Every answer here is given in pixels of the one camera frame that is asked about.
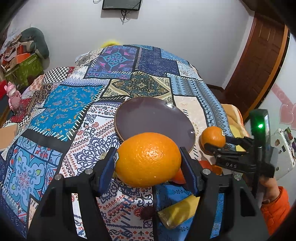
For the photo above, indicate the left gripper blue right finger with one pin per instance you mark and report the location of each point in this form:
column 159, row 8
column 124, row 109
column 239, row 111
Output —
column 191, row 170

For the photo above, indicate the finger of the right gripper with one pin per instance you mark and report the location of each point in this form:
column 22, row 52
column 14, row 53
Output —
column 245, row 142
column 222, row 152

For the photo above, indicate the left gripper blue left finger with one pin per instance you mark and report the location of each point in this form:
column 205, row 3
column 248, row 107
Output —
column 106, row 168

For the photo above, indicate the red tomato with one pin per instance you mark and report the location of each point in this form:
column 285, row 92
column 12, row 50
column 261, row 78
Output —
column 179, row 178

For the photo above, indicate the small mandarin orange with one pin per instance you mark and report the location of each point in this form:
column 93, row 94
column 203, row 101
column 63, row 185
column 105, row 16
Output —
column 212, row 135

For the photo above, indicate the large orange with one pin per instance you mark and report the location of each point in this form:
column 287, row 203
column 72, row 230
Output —
column 147, row 159

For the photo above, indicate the yellow banana piece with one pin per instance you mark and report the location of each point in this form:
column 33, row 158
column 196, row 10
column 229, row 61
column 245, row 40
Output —
column 176, row 214

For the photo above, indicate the right hand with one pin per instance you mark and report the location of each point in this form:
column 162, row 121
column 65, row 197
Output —
column 271, row 189

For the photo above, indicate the orange yellow fleece blanket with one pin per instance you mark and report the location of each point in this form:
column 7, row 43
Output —
column 235, row 121

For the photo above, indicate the white phone with stickers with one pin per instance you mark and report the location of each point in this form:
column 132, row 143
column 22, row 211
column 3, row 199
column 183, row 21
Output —
column 284, row 142

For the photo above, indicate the orange jacket sleeve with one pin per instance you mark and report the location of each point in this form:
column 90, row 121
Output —
column 275, row 212

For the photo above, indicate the small dark red fruit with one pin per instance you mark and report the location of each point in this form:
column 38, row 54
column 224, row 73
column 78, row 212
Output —
column 147, row 213

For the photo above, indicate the dark purple round plate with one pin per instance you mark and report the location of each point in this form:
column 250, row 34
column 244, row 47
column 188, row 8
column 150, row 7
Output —
column 149, row 114

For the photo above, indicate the patchwork patterned bedspread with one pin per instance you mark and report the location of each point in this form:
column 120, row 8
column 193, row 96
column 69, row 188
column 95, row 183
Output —
column 69, row 120

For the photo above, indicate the brown wooden door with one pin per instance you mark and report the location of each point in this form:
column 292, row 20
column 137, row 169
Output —
column 258, row 64

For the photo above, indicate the cardboard box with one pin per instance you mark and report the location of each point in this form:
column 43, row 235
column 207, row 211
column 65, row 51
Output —
column 7, row 134

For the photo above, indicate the pink plush toy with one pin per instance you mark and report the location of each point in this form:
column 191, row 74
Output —
column 14, row 96

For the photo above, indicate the green patterned box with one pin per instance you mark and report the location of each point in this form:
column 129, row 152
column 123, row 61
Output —
column 32, row 66

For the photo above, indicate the dark green pillow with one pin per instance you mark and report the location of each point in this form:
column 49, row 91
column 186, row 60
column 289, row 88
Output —
column 35, row 42

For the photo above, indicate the wall mounted black monitor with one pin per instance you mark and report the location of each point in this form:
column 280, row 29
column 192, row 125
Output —
column 133, row 5

